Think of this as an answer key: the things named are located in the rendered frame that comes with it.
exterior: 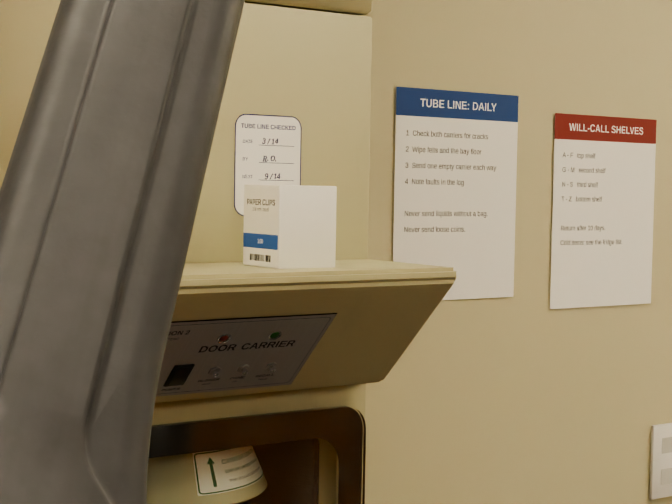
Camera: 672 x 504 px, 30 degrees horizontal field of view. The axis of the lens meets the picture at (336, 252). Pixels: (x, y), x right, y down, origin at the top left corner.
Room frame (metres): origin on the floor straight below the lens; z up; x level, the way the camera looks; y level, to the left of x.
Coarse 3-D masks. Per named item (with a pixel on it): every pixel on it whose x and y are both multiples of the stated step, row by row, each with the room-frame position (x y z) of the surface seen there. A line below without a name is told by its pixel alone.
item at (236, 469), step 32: (256, 416) 0.97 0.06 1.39; (288, 416) 0.99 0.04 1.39; (320, 416) 1.00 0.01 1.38; (352, 416) 1.02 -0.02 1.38; (160, 448) 0.92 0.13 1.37; (192, 448) 0.94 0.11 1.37; (224, 448) 0.95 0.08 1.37; (256, 448) 0.97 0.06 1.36; (288, 448) 0.99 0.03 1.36; (320, 448) 1.00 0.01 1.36; (352, 448) 1.02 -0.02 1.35; (160, 480) 0.92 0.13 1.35; (192, 480) 0.94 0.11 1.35; (224, 480) 0.95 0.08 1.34; (256, 480) 0.97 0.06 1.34; (288, 480) 0.99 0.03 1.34; (320, 480) 1.00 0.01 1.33; (352, 480) 1.02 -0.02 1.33
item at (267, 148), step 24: (240, 120) 0.97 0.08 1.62; (264, 120) 0.98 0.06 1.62; (288, 120) 1.00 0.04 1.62; (240, 144) 0.97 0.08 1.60; (264, 144) 0.98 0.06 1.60; (288, 144) 1.00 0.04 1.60; (240, 168) 0.97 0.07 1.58; (264, 168) 0.98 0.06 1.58; (288, 168) 1.00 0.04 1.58; (240, 192) 0.97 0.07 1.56; (240, 216) 0.97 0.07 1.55
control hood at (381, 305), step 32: (192, 288) 0.82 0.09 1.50; (224, 288) 0.83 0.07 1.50; (256, 288) 0.85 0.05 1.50; (288, 288) 0.86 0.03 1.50; (320, 288) 0.88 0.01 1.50; (352, 288) 0.90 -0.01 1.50; (384, 288) 0.91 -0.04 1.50; (416, 288) 0.93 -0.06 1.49; (448, 288) 0.95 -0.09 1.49; (352, 320) 0.93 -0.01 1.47; (384, 320) 0.95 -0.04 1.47; (416, 320) 0.97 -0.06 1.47; (320, 352) 0.94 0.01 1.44; (352, 352) 0.96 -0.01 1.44; (384, 352) 0.98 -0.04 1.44; (320, 384) 0.98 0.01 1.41; (352, 384) 1.01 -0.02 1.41
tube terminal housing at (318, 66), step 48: (0, 0) 0.86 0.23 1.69; (48, 0) 0.88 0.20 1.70; (0, 48) 0.86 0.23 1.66; (240, 48) 0.97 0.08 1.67; (288, 48) 1.00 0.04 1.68; (336, 48) 1.02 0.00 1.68; (0, 96) 0.86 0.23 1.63; (240, 96) 0.97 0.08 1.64; (288, 96) 1.00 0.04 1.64; (336, 96) 1.02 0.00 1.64; (0, 144) 0.86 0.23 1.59; (336, 144) 1.02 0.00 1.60; (192, 240) 0.95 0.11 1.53; (240, 240) 0.97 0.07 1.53; (336, 240) 1.02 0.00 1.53
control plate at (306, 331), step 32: (192, 320) 0.84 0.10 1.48; (224, 320) 0.86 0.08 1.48; (256, 320) 0.87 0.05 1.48; (288, 320) 0.89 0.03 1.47; (320, 320) 0.91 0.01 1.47; (192, 352) 0.87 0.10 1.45; (224, 352) 0.89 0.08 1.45; (256, 352) 0.90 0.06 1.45; (288, 352) 0.92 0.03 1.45; (160, 384) 0.88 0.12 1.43; (192, 384) 0.90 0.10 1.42; (224, 384) 0.92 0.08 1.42; (256, 384) 0.94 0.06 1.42; (288, 384) 0.96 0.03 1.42
